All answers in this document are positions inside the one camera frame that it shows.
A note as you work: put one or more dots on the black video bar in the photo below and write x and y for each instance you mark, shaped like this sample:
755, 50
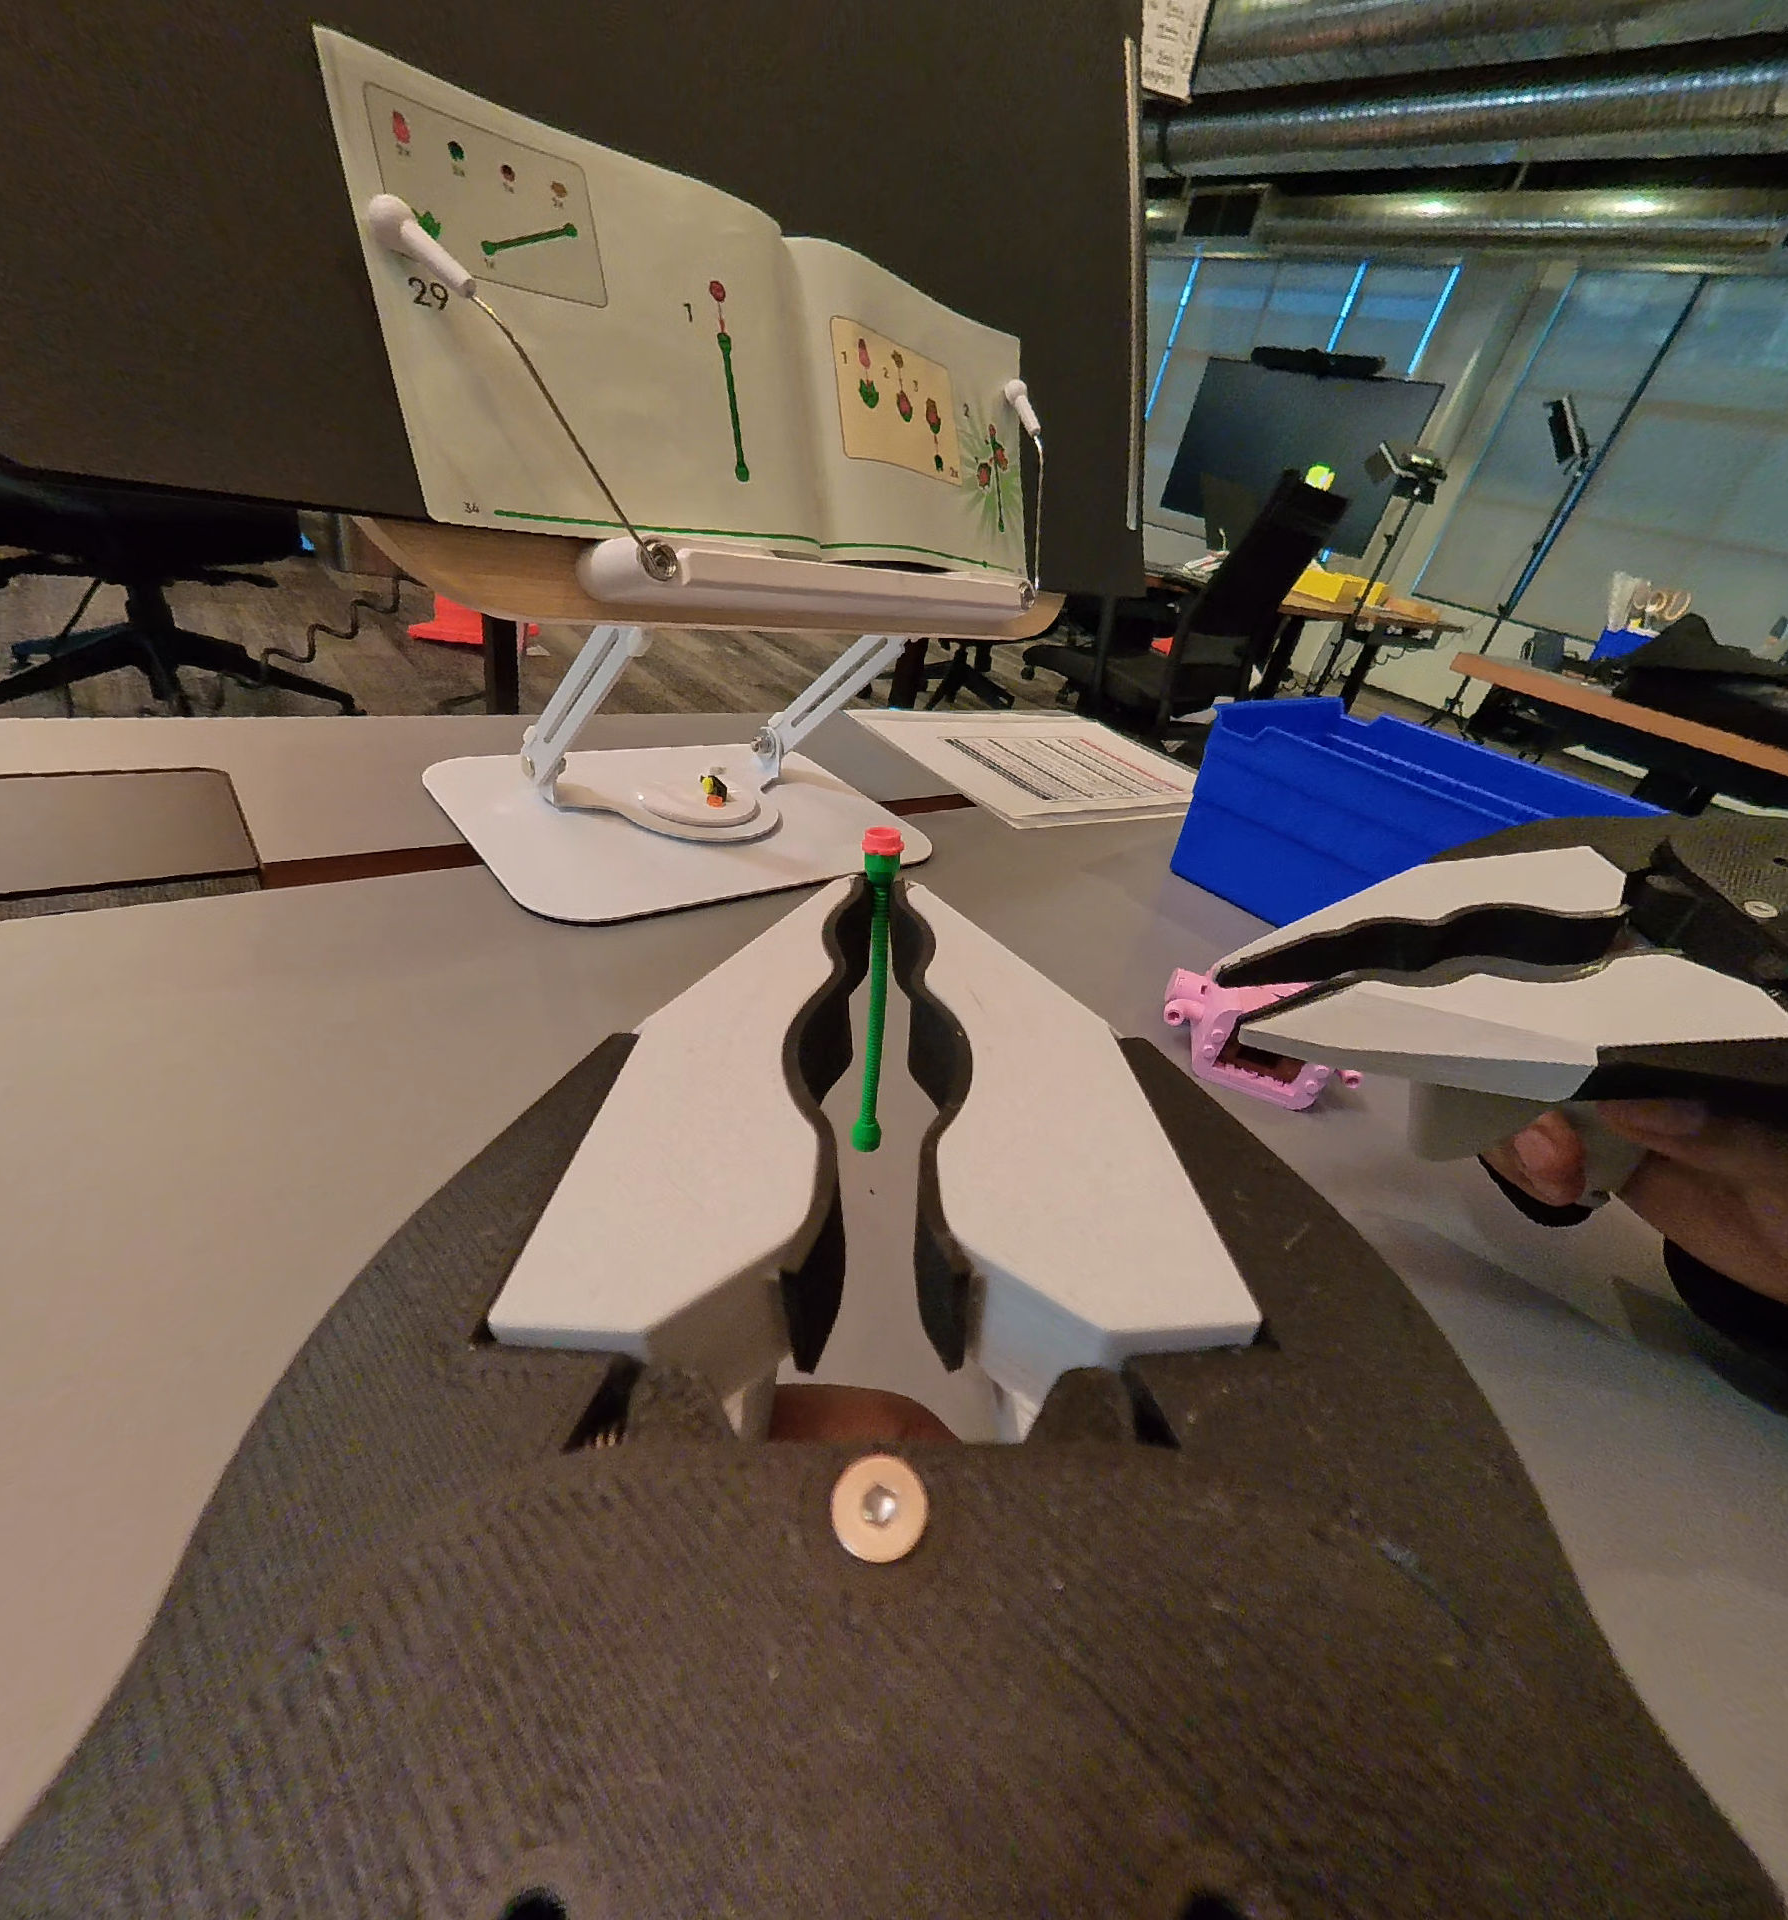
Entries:
1314, 362

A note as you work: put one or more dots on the white paper label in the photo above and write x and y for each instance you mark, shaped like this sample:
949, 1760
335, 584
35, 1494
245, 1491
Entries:
1172, 39

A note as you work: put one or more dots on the wooden top desk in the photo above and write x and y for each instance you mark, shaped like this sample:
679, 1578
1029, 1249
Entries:
1554, 679

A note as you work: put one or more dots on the green toy stem red tip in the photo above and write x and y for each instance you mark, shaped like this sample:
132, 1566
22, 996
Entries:
878, 1021

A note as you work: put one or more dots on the white book stand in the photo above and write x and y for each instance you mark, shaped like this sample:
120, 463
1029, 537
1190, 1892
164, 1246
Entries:
610, 872

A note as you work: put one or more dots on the paper sheet in clear sleeve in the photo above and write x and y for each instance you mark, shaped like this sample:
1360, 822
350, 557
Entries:
1029, 764

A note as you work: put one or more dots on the pink toy toaster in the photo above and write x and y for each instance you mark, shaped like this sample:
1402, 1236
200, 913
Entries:
1254, 1057

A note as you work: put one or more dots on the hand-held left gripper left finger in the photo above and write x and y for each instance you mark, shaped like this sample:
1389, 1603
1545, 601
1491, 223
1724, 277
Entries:
671, 1186

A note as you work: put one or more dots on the metal ceiling duct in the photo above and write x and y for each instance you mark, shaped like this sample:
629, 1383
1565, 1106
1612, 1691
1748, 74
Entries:
1510, 115

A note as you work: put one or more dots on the black backing board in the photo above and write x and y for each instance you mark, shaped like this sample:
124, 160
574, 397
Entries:
160, 226

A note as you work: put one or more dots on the black office chair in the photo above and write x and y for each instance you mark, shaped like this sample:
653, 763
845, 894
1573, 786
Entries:
130, 571
1239, 601

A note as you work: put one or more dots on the blue plastic bin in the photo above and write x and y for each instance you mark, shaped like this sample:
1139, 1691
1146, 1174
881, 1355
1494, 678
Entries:
1360, 811

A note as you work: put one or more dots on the black bag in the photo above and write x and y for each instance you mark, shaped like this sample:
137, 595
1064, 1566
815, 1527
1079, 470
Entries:
1734, 669

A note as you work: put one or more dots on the camera tripod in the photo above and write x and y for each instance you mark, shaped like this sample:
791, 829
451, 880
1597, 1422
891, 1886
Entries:
1414, 494

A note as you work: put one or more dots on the person's right hand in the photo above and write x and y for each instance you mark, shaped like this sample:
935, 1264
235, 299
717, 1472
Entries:
1764, 1202

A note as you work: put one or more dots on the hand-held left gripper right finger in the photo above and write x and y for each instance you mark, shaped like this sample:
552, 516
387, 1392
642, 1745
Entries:
1089, 1202

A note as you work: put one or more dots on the instruction booklet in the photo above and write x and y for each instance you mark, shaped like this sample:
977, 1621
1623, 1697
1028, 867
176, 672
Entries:
610, 302

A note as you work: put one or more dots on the yellow plastic bin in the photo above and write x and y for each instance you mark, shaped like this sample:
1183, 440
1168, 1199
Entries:
1354, 589

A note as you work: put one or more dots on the black light stand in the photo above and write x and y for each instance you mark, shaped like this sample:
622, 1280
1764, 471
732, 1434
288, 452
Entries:
1568, 434

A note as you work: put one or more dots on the black television screen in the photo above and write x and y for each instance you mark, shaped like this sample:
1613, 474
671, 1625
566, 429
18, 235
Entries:
1300, 445

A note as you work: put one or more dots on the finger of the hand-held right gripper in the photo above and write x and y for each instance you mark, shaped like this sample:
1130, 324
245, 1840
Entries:
1494, 901
1510, 1034

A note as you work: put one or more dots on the red plastic floor object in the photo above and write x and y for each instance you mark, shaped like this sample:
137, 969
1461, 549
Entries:
466, 625

